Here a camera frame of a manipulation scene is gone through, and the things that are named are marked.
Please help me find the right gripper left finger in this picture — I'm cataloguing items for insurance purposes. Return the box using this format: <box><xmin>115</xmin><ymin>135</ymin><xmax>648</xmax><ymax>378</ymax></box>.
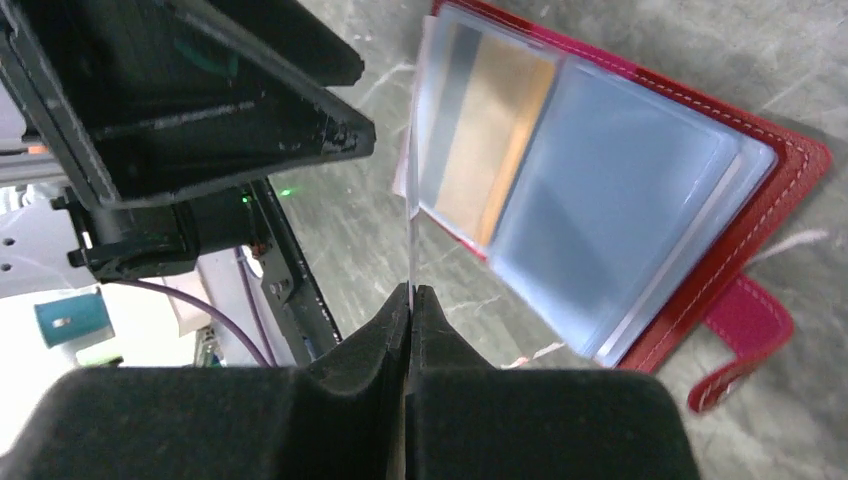
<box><xmin>1</xmin><ymin>284</ymin><xmax>410</xmax><ymax>479</ymax></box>

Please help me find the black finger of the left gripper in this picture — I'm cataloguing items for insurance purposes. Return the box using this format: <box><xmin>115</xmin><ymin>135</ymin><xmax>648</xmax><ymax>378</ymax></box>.
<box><xmin>1</xmin><ymin>1</ymin><xmax>376</xmax><ymax>209</ymax></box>

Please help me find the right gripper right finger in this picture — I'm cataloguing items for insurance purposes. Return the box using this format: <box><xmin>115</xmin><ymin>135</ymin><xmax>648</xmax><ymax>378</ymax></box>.
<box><xmin>406</xmin><ymin>286</ymin><xmax>700</xmax><ymax>479</ymax></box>

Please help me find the white vip credit card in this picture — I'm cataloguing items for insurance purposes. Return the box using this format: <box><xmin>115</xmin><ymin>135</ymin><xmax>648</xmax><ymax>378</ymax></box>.
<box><xmin>405</xmin><ymin>120</ymin><xmax>420</xmax><ymax>317</ymax></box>

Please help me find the red leather card holder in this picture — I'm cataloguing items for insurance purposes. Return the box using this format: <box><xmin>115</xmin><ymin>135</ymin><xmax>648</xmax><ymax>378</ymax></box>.
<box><xmin>410</xmin><ymin>1</ymin><xmax>831</xmax><ymax>413</ymax></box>

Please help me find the orange credit card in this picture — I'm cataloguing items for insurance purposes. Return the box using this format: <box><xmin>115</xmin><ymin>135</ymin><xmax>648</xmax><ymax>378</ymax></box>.
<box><xmin>418</xmin><ymin>18</ymin><xmax>559</xmax><ymax>249</ymax></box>

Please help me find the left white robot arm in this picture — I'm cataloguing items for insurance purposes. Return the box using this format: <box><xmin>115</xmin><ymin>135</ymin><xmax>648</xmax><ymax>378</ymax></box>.
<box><xmin>1</xmin><ymin>1</ymin><xmax>376</xmax><ymax>297</ymax></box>

